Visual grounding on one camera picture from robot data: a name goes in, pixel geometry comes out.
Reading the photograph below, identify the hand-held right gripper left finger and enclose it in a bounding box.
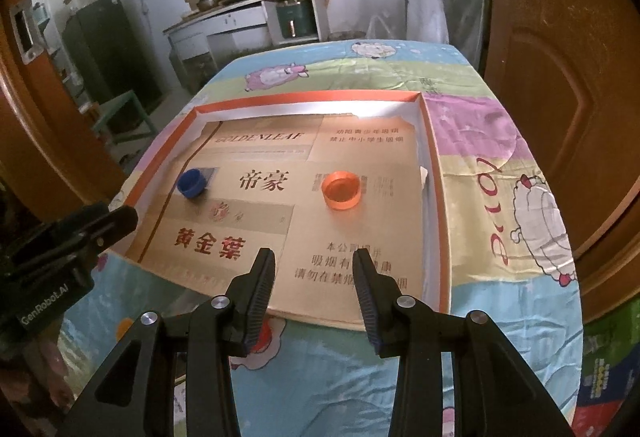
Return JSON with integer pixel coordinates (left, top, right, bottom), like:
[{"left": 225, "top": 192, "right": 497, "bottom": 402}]
[{"left": 60, "top": 247, "right": 278, "bottom": 437}]

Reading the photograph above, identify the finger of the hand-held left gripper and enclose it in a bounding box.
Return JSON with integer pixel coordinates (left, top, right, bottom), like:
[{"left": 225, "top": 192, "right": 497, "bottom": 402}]
[
  {"left": 47, "top": 203, "right": 110, "bottom": 232},
  {"left": 82, "top": 206, "right": 139, "bottom": 252}
]

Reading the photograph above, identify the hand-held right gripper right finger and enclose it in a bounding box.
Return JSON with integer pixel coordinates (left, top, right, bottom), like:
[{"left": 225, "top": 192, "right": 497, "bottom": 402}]
[{"left": 352, "top": 248, "right": 576, "bottom": 437}]

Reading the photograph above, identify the blue bottle cap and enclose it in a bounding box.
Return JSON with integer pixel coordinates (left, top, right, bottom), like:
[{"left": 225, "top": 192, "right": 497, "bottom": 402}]
[{"left": 177, "top": 168, "right": 209, "bottom": 199}]

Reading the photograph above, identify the small orange bottle cap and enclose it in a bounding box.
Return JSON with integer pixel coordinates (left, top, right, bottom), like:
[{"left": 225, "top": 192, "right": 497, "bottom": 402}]
[{"left": 320, "top": 171, "right": 363, "bottom": 211}]

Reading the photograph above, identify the orange-rimmed shallow box tray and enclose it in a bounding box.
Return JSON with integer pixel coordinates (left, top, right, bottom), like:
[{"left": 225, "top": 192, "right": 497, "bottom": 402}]
[{"left": 111, "top": 92, "right": 453, "bottom": 333}]

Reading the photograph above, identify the flattened printed cardboard sheet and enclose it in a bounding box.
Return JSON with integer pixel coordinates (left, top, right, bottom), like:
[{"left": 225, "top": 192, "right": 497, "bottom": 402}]
[{"left": 127, "top": 113, "right": 427, "bottom": 332}]

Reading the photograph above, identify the brown wooden door with latch plate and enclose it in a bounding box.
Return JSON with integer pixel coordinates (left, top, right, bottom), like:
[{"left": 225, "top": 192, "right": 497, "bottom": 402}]
[{"left": 0, "top": 0, "right": 127, "bottom": 220}]

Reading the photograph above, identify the green stool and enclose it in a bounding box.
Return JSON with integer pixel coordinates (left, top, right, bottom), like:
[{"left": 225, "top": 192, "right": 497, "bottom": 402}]
[{"left": 91, "top": 89, "right": 158, "bottom": 146}]

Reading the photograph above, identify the dark refrigerator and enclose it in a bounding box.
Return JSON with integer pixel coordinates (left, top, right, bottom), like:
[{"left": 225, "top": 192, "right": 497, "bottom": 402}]
[{"left": 62, "top": 0, "right": 164, "bottom": 114}]

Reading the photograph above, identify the crate with plants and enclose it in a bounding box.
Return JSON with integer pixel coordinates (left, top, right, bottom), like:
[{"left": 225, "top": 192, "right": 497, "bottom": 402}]
[{"left": 180, "top": 53, "right": 219, "bottom": 86}]

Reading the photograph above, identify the printed cartoon sheep blanket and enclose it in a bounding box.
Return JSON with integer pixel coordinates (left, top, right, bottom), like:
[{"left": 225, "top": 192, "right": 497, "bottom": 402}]
[{"left": 65, "top": 39, "right": 587, "bottom": 437}]

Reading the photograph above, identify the metal latch plate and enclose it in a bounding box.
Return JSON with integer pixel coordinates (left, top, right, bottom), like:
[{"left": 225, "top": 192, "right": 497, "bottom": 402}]
[{"left": 9, "top": 0, "right": 49, "bottom": 64}]

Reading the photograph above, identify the white kitchen counter cabinet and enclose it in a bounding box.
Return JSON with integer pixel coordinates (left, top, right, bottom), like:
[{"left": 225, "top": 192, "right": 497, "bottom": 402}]
[{"left": 162, "top": 0, "right": 331, "bottom": 82}]

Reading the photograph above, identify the colourful printed carton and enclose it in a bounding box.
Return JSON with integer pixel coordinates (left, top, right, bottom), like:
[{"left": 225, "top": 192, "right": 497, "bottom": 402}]
[{"left": 574, "top": 311, "right": 640, "bottom": 437}]

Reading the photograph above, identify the green air fryer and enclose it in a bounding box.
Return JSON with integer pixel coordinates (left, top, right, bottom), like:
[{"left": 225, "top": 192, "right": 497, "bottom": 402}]
[{"left": 275, "top": 0, "right": 317, "bottom": 42}]

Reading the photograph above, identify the plastic-covered rack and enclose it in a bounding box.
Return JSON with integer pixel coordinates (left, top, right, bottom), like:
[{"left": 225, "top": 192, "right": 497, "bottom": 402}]
[{"left": 401, "top": 0, "right": 489, "bottom": 64}]

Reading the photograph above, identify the brown wooden door with handle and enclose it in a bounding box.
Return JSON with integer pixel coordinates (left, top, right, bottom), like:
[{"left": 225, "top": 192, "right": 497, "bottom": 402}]
[{"left": 482, "top": 0, "right": 640, "bottom": 324}]

